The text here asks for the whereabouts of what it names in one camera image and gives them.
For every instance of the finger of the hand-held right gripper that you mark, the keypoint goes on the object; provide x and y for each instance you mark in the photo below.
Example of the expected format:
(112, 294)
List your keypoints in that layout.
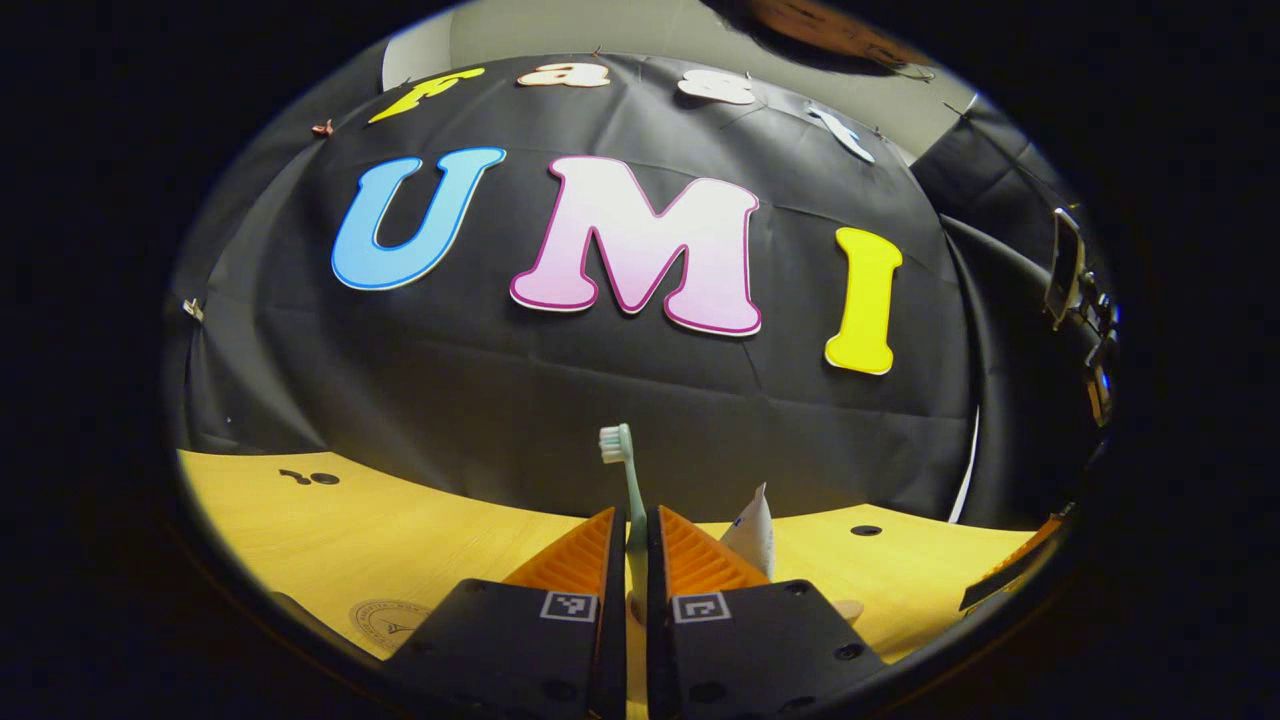
(1000, 585)

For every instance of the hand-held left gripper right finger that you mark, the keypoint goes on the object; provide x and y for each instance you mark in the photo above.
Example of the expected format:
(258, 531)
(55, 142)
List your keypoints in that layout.
(657, 650)

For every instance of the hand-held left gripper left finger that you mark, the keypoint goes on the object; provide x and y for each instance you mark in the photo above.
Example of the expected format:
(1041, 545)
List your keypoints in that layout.
(612, 640)

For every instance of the white toothpaste tube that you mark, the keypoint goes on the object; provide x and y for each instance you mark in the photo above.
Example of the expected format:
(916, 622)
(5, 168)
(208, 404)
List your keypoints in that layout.
(755, 535)

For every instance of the pale green toothbrush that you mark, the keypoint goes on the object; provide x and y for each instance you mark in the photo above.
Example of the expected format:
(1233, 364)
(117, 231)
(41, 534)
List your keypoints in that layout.
(616, 442)

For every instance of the round brown coaster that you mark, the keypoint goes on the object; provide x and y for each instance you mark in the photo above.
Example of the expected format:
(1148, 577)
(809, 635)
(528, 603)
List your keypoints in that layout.
(385, 620)

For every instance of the black backdrop cloth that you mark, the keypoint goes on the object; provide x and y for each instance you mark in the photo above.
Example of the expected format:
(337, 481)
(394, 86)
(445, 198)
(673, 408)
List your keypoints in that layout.
(600, 400)

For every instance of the small white clip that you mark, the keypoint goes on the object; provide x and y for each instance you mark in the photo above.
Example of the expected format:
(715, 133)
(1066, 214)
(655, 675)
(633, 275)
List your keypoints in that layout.
(193, 310)

